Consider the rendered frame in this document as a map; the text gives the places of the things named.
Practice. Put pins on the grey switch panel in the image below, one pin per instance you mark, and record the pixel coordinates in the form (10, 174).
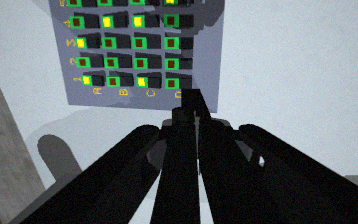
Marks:
(143, 75)

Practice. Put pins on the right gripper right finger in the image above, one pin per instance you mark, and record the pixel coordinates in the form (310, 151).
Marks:
(290, 188)

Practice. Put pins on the grey bottle with blue cap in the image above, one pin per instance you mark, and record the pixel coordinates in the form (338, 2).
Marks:
(53, 189)

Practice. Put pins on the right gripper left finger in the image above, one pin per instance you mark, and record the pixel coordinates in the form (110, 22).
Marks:
(111, 189)

